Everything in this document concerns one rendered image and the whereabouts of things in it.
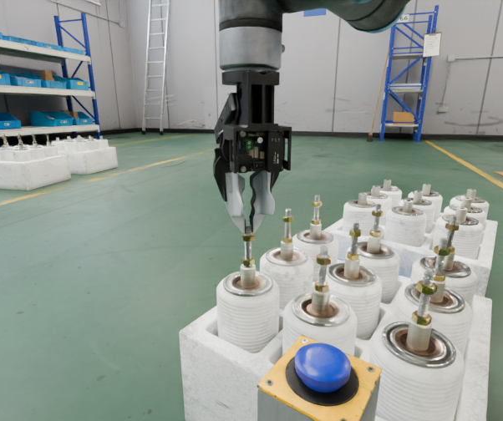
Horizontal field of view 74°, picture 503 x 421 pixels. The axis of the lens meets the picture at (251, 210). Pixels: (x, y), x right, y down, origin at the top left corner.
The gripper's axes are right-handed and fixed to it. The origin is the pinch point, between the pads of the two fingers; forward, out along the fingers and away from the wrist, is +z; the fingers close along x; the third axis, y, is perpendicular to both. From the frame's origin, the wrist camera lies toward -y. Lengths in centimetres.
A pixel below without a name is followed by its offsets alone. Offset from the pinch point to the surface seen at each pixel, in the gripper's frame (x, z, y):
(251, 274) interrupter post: 0.1, 7.5, 1.8
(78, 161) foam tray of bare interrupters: -68, 24, -252
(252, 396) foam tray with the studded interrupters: -2.3, 20.9, 10.4
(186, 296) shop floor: -6, 35, -40
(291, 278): 8.2, 11.4, -2.0
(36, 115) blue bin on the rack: -169, -7, -544
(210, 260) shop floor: 5, 35, -62
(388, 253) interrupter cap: 27.2, 9.4, -2.0
